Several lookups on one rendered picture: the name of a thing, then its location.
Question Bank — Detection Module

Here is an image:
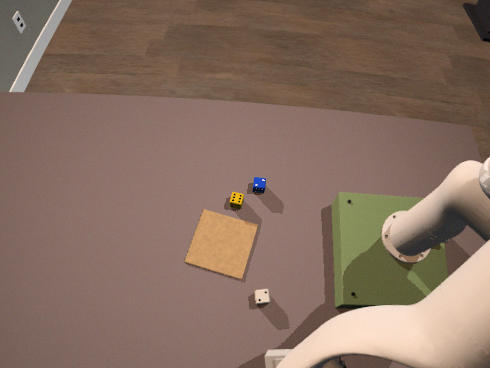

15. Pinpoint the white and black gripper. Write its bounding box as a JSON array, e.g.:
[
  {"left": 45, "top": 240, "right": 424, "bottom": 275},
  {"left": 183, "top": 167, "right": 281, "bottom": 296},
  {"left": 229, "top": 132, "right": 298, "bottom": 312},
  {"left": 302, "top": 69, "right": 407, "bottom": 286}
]
[{"left": 336, "top": 357, "right": 346, "bottom": 368}]

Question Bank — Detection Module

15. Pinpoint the white die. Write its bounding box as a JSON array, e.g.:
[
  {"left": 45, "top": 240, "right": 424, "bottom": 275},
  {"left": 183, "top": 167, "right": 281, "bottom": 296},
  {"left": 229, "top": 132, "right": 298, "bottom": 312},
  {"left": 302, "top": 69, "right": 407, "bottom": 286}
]
[{"left": 254, "top": 289, "right": 270, "bottom": 305}]

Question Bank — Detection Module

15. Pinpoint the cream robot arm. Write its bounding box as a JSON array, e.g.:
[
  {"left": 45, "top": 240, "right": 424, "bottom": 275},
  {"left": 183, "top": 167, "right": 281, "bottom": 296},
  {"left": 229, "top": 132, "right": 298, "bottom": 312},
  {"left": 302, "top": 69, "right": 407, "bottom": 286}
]
[{"left": 264, "top": 157, "right": 490, "bottom": 368}]

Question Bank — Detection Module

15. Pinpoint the tan square mat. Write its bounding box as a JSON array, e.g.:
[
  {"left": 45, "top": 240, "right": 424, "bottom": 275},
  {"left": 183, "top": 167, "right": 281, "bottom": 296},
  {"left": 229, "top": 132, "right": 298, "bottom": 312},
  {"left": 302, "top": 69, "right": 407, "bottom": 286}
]
[{"left": 185, "top": 209, "right": 258, "bottom": 280}]

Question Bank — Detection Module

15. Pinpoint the blue die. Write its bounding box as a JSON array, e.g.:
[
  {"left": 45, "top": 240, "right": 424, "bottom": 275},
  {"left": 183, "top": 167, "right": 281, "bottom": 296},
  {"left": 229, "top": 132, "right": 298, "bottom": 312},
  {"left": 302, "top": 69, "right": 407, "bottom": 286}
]
[{"left": 253, "top": 177, "right": 266, "bottom": 193}]

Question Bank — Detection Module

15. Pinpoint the yellow die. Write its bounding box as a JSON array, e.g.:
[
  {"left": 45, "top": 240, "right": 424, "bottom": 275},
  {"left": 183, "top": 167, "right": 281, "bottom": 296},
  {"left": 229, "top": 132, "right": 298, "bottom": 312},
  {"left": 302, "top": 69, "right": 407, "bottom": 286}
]
[{"left": 230, "top": 192, "right": 244, "bottom": 209}]

